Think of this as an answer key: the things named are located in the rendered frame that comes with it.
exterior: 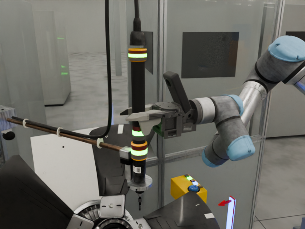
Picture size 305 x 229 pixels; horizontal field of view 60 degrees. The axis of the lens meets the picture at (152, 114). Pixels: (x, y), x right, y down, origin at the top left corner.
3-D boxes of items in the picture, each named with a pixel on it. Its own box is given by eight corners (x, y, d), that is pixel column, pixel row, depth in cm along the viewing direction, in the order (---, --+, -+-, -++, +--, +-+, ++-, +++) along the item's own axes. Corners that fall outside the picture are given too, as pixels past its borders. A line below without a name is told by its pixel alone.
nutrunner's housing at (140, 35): (130, 193, 74) (125, 18, 60) (137, 186, 77) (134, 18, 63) (142, 197, 72) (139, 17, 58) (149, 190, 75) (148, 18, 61)
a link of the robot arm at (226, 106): (250, 112, 76) (238, 88, 79) (220, 117, 72) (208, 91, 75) (235, 124, 83) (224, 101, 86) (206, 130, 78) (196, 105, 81)
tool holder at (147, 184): (115, 185, 73) (114, 152, 70) (130, 173, 79) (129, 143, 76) (143, 194, 69) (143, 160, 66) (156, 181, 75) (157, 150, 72)
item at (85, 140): (7, 121, 98) (6, 118, 97) (10, 121, 99) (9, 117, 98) (126, 154, 72) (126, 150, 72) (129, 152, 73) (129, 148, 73)
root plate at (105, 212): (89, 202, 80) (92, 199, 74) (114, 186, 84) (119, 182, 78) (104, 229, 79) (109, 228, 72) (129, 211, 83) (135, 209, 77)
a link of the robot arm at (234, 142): (243, 161, 80) (228, 129, 85) (263, 149, 71) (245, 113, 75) (220, 167, 78) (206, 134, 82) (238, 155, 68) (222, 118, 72)
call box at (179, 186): (169, 196, 130) (170, 177, 126) (187, 191, 134) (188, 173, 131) (187, 216, 116) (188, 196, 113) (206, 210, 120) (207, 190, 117)
